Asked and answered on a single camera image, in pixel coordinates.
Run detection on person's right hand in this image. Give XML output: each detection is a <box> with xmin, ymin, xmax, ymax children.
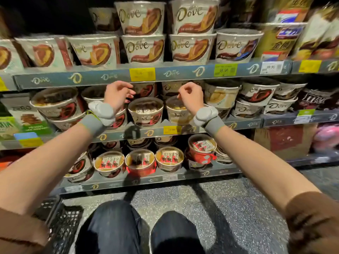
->
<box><xmin>177</xmin><ymin>82</ymin><xmax>204</xmax><ymax>116</ymax></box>

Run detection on person's left hand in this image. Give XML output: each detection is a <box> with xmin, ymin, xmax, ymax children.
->
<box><xmin>104</xmin><ymin>81</ymin><xmax>136</xmax><ymax>114</ymax></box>

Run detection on person's right forearm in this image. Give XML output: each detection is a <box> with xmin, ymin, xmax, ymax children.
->
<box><xmin>214</xmin><ymin>125</ymin><xmax>322</xmax><ymax>210</ymax></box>

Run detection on person's left forearm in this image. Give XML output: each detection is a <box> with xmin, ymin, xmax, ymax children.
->
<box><xmin>0</xmin><ymin>124</ymin><xmax>93</xmax><ymax>216</ymax></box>

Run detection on row of clear-lidded chocolate tubs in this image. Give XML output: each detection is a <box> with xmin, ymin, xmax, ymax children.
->
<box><xmin>30</xmin><ymin>79</ymin><xmax>308</xmax><ymax>131</ymax></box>

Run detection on grey wristband with white tracker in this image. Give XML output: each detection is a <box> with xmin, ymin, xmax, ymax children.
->
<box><xmin>193</xmin><ymin>106</ymin><xmax>226</xmax><ymax>137</ymax></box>
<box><xmin>78</xmin><ymin>101</ymin><xmax>116</xmax><ymax>137</ymax></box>

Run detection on stack of white chocolate tubs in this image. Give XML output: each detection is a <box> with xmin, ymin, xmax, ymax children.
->
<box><xmin>66</xmin><ymin>0</ymin><xmax>264</xmax><ymax>71</ymax></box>

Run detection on group of red-wrapper chocolate tubs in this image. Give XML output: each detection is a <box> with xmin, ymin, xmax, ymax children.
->
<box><xmin>64</xmin><ymin>133</ymin><xmax>234</xmax><ymax>184</ymax></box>

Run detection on white chocolate pouch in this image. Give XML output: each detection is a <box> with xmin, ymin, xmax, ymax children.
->
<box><xmin>0</xmin><ymin>39</ymin><xmax>25</xmax><ymax>75</ymax></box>
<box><xmin>14</xmin><ymin>36</ymin><xmax>74</xmax><ymax>72</ymax></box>

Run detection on green and white biscuit box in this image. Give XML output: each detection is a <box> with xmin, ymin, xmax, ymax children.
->
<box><xmin>0</xmin><ymin>93</ymin><xmax>54</xmax><ymax>139</ymax></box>

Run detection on blue and yellow price tag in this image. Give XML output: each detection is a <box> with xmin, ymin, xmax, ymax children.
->
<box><xmin>13</xmin><ymin>132</ymin><xmax>44</xmax><ymax>149</ymax></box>

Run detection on red and brown cardboard box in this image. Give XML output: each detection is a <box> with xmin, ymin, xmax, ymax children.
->
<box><xmin>253</xmin><ymin>124</ymin><xmax>319</xmax><ymax>161</ymax></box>

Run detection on green and white price tag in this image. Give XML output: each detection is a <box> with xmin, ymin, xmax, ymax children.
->
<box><xmin>294</xmin><ymin>109</ymin><xmax>316</xmax><ymax>124</ymax></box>

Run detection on dark brown candy bags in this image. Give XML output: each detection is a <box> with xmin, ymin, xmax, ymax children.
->
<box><xmin>291</xmin><ymin>88</ymin><xmax>339</xmax><ymax>111</ymax></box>

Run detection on person's leg in dark jeans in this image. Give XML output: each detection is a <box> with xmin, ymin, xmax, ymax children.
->
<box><xmin>150</xmin><ymin>211</ymin><xmax>206</xmax><ymax>254</ymax></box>
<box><xmin>75</xmin><ymin>200</ymin><xmax>142</xmax><ymax>254</ymax></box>

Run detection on white and brown snack bags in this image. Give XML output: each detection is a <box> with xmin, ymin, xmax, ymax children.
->
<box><xmin>291</xmin><ymin>4</ymin><xmax>339</xmax><ymax>61</ymax></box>

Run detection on black plastic shopping basket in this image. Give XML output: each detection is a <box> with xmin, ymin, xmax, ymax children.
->
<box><xmin>32</xmin><ymin>196</ymin><xmax>84</xmax><ymax>254</ymax></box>

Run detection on pink packaged item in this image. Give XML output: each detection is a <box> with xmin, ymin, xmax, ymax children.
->
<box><xmin>312</xmin><ymin>125</ymin><xmax>339</xmax><ymax>154</ymax></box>

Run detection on brown sleeve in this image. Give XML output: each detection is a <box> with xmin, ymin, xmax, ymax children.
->
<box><xmin>0</xmin><ymin>207</ymin><xmax>51</xmax><ymax>254</ymax></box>
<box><xmin>284</xmin><ymin>192</ymin><xmax>339</xmax><ymax>254</ymax></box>

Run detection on grey shelf rail with logos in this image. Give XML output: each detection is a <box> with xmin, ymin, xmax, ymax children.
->
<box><xmin>57</xmin><ymin>153</ymin><xmax>339</xmax><ymax>195</ymax></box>
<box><xmin>0</xmin><ymin>110</ymin><xmax>339</xmax><ymax>151</ymax></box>
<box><xmin>13</xmin><ymin>60</ymin><xmax>292</xmax><ymax>90</ymax></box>

